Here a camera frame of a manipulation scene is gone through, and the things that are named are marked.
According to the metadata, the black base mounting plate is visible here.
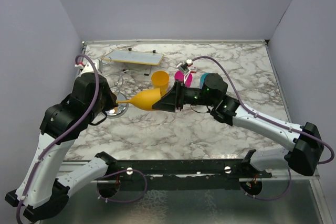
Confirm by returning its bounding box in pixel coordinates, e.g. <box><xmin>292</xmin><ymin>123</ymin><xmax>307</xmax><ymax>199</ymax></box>
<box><xmin>106</xmin><ymin>159</ymin><xmax>271</xmax><ymax>191</ymax></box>

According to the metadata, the aluminium rail frame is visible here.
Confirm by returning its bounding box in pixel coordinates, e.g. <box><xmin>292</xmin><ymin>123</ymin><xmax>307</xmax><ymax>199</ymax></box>
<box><xmin>28</xmin><ymin>39</ymin><xmax>329</xmax><ymax>224</ymax></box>

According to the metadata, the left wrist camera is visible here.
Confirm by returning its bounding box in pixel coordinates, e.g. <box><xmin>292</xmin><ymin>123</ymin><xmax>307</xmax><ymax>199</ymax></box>
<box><xmin>75</xmin><ymin>59</ymin><xmax>103</xmax><ymax>77</ymax></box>

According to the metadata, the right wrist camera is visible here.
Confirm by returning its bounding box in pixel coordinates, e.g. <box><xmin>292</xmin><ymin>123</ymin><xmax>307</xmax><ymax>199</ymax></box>
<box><xmin>176</xmin><ymin>59</ymin><xmax>193</xmax><ymax>77</ymax></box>

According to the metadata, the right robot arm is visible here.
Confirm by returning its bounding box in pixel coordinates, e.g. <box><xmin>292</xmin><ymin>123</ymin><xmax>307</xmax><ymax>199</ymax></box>
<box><xmin>152</xmin><ymin>73</ymin><xmax>324</xmax><ymax>177</ymax></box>

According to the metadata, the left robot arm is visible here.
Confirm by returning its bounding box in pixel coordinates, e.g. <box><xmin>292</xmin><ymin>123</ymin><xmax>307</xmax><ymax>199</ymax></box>
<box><xmin>5</xmin><ymin>72</ymin><xmax>117</xmax><ymax>223</ymax></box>

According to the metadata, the pink plastic wine glass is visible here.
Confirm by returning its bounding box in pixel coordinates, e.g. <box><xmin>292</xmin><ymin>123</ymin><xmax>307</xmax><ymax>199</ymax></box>
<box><xmin>174</xmin><ymin>71</ymin><xmax>193</xmax><ymax>87</ymax></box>

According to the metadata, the red card box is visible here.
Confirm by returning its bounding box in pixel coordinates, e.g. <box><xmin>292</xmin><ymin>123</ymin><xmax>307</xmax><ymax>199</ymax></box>
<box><xmin>190</xmin><ymin>66</ymin><xmax>197</xmax><ymax>73</ymax></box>

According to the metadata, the chrome wine glass rack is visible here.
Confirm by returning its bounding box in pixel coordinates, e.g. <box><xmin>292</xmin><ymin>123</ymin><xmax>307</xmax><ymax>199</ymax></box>
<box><xmin>94</xmin><ymin>58</ymin><xmax>132</xmax><ymax>119</ymax></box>

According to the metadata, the yellow wine glass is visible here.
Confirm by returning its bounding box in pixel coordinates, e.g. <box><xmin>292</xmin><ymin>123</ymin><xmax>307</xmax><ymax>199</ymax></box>
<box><xmin>117</xmin><ymin>88</ymin><xmax>161</xmax><ymax>111</ymax></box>
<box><xmin>151</xmin><ymin>71</ymin><xmax>170</xmax><ymax>96</ymax></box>

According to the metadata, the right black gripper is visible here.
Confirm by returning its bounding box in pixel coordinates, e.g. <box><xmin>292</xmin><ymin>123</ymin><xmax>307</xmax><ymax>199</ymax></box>
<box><xmin>152</xmin><ymin>80</ymin><xmax>216</xmax><ymax>113</ymax></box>

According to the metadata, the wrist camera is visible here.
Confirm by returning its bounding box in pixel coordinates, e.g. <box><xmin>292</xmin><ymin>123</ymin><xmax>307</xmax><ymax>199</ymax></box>
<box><xmin>176</xmin><ymin>59</ymin><xmax>193</xmax><ymax>77</ymax></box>
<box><xmin>75</xmin><ymin>59</ymin><xmax>103</xmax><ymax>77</ymax></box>

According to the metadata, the yellow framed whiteboard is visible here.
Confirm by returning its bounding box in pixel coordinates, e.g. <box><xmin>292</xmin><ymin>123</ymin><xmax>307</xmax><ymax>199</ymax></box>
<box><xmin>101</xmin><ymin>48</ymin><xmax>164</xmax><ymax>76</ymax></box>

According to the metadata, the blue plastic wine glass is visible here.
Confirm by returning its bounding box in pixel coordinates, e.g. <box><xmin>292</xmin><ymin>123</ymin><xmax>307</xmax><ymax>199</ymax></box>
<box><xmin>199</xmin><ymin>73</ymin><xmax>208</xmax><ymax>89</ymax></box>

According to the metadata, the yellow wine glass front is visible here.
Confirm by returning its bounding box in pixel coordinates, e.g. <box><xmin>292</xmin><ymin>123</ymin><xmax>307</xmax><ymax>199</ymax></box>
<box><xmin>151</xmin><ymin>71</ymin><xmax>170</xmax><ymax>96</ymax></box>

